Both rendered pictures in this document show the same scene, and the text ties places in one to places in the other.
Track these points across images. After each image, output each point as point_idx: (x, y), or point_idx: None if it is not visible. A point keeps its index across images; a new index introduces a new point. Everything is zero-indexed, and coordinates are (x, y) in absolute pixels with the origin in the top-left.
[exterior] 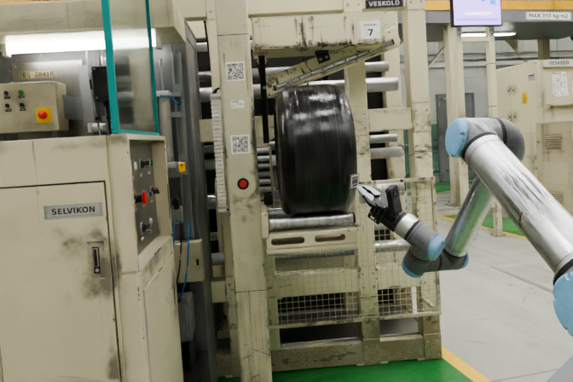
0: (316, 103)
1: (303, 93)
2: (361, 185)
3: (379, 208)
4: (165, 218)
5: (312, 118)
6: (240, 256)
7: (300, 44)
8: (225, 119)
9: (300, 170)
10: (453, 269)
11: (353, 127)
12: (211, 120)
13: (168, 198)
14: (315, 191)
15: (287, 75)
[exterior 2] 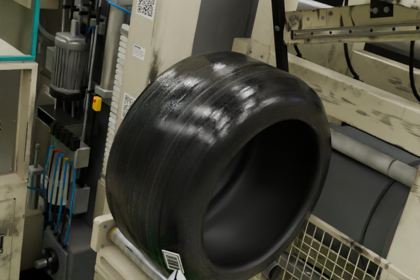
0: (171, 106)
1: (182, 78)
2: (177, 276)
3: None
4: (21, 159)
5: (145, 129)
6: None
7: None
8: (124, 67)
9: (109, 195)
10: None
11: (195, 177)
12: (245, 45)
13: (25, 138)
14: (129, 237)
15: (317, 20)
